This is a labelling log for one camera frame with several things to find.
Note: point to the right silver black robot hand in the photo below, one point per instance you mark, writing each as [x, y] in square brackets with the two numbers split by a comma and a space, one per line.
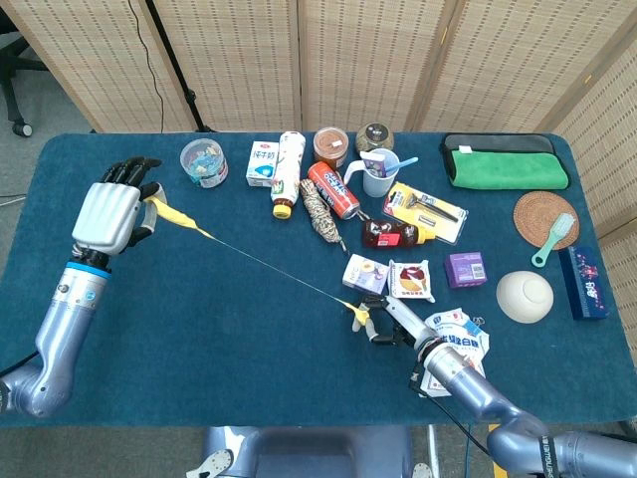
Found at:
[403, 321]

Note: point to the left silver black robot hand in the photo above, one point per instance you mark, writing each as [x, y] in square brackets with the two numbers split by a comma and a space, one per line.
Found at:
[104, 214]

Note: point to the yellow stretchy toy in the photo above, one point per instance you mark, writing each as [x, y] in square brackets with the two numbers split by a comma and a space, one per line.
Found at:
[174, 214]

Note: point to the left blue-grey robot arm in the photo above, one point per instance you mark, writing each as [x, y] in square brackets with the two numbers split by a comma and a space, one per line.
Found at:
[64, 328]

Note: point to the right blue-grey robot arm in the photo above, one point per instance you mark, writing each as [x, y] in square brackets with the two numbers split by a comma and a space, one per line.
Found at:
[478, 393]

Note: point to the white snack packet with pie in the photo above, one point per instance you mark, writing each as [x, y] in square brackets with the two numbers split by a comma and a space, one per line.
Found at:
[410, 281]

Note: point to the white sugar bag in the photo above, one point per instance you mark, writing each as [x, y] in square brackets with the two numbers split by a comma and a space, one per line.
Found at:
[463, 333]

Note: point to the white purple juice carton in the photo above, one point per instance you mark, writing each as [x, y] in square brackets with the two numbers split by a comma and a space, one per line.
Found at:
[364, 274]

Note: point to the small metal binder clip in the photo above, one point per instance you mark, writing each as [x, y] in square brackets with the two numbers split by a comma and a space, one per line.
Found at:
[479, 321]

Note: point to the small purple box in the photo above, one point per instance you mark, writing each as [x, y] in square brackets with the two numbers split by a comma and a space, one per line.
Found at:
[465, 270]

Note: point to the dark red sauce packet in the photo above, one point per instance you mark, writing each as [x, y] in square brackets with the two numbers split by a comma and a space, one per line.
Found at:
[390, 234]

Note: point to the razor in yellow blister pack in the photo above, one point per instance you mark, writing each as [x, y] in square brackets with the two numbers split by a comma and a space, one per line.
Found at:
[428, 211]

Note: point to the clear plastic tub of clips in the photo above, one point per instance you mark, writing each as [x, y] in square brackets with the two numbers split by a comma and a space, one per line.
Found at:
[204, 162]

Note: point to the beige upturned bowl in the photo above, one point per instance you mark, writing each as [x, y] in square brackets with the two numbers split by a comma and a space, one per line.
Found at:
[525, 296]

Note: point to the blue felt table cover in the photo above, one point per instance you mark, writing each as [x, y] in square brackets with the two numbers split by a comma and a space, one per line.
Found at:
[199, 323]

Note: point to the orange red drink can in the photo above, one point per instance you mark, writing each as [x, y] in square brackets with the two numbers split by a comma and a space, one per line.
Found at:
[333, 189]

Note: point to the light blue toothbrush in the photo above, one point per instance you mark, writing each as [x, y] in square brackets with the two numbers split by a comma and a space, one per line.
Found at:
[405, 163]

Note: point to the purple toothpaste tube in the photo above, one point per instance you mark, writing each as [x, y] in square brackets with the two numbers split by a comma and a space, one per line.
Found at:
[373, 163]

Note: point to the black tripod stand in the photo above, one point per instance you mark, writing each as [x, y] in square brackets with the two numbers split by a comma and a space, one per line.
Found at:
[176, 70]

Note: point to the blue-grey robot torso base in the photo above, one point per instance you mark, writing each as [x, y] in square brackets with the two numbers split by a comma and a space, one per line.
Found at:
[308, 453]

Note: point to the white blue milk carton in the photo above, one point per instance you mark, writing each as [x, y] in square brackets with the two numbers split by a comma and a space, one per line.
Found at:
[262, 164]

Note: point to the round woven rattan coaster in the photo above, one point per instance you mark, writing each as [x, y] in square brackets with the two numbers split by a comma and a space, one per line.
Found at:
[537, 216]

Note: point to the black office chair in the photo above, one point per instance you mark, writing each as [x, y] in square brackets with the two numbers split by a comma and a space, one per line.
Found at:
[10, 65]

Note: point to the mint green scrubbing brush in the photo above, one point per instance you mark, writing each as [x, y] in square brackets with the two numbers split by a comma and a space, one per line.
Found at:
[560, 231]

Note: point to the green microfibre cloth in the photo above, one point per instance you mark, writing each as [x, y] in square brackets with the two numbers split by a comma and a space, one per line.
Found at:
[507, 170]

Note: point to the long dark blue box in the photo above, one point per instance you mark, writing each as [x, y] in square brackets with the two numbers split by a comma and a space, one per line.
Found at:
[584, 281]

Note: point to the glass jar with dark lid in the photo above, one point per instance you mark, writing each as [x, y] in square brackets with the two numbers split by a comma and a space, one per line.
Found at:
[374, 135]

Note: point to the orange plastic jar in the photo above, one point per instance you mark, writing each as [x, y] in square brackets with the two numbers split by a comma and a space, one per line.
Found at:
[331, 147]

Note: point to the tea bottle with yellow cap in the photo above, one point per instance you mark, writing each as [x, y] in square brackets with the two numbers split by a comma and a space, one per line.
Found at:
[288, 167]

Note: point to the grey black folded cloth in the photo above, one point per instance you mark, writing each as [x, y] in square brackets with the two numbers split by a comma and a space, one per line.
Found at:
[502, 142]

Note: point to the bamboo folding screen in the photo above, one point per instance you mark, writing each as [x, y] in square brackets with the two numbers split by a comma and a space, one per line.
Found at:
[358, 60]

